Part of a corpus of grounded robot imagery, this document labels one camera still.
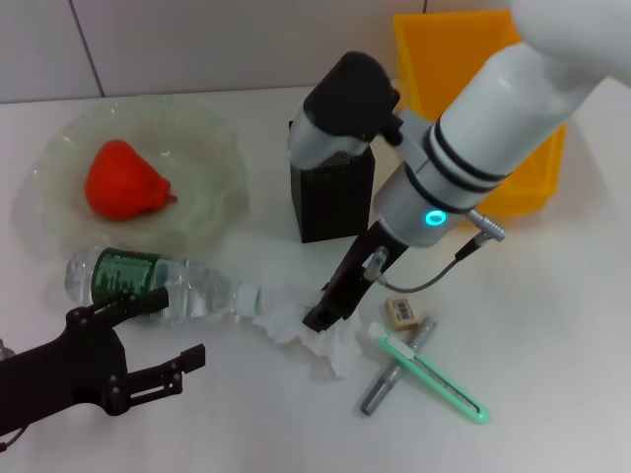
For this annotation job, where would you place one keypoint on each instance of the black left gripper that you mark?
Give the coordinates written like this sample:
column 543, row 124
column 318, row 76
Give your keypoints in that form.
column 59, row 372

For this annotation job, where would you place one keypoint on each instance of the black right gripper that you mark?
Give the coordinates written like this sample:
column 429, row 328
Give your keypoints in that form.
column 350, row 281

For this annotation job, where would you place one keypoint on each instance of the white paper ball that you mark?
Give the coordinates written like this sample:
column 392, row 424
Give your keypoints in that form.
column 340, row 350

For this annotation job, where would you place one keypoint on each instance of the clear green-label water bottle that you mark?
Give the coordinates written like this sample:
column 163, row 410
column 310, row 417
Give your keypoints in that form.
column 197, row 286

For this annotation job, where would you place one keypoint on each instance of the red-orange orange fruit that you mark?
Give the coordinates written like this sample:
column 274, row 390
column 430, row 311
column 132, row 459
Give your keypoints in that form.
column 123, row 182

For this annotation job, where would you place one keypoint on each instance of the beige eraser with barcode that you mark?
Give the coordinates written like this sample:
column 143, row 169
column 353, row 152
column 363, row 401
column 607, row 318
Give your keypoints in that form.
column 401, row 314

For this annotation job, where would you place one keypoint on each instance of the grey marker pen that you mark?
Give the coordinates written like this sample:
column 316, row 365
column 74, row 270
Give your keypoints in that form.
column 379, row 391

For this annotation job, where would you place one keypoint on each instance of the black mesh pen holder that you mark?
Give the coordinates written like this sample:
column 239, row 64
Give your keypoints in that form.
column 335, row 212

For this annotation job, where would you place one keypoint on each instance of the pale green glass fruit plate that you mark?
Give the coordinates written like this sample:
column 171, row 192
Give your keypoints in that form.
column 207, row 162

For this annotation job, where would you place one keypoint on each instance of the yellow plastic bin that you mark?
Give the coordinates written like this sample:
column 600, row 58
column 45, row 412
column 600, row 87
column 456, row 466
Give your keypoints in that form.
column 443, row 64

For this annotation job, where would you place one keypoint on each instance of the right wrist camera housing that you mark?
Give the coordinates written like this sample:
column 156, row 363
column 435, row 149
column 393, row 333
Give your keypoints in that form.
column 350, row 93

